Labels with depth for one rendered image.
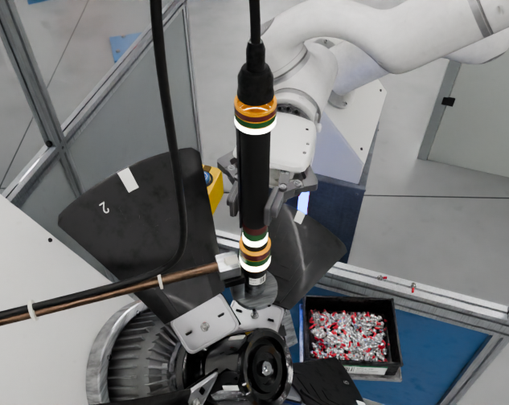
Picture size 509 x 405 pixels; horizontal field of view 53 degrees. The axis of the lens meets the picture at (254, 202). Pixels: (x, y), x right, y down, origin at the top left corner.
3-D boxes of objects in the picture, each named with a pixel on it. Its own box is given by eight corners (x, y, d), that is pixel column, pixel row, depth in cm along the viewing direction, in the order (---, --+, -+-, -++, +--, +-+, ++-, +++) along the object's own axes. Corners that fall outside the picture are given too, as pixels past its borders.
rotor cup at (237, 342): (224, 435, 82) (287, 439, 74) (162, 390, 76) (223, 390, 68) (252, 353, 91) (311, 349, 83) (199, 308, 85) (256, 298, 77)
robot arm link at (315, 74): (297, 75, 70) (331, 124, 75) (319, 26, 79) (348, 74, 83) (251, 96, 76) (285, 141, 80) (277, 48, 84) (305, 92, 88)
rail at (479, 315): (173, 247, 145) (170, 230, 138) (179, 236, 147) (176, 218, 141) (511, 340, 126) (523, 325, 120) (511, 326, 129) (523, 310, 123)
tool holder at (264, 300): (226, 320, 76) (223, 284, 69) (215, 280, 81) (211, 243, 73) (283, 304, 78) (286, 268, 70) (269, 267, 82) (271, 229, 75)
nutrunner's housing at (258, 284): (246, 312, 80) (240, 56, 45) (240, 292, 82) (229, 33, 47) (270, 306, 80) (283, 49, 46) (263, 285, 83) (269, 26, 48)
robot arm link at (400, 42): (447, -72, 57) (233, 54, 72) (496, 47, 64) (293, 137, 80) (442, -94, 63) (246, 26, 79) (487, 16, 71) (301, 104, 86)
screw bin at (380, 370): (301, 374, 118) (303, 361, 112) (300, 308, 129) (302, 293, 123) (396, 378, 117) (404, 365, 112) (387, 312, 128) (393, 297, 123)
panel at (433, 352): (206, 348, 195) (189, 246, 145) (206, 347, 195) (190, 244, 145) (426, 418, 178) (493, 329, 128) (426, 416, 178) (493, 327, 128)
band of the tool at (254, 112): (241, 140, 52) (240, 118, 50) (230, 114, 55) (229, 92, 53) (281, 132, 53) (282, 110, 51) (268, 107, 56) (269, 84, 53)
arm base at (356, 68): (315, 25, 133) (377, -12, 120) (356, 74, 142) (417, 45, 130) (301, 74, 122) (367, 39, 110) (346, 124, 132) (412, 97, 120)
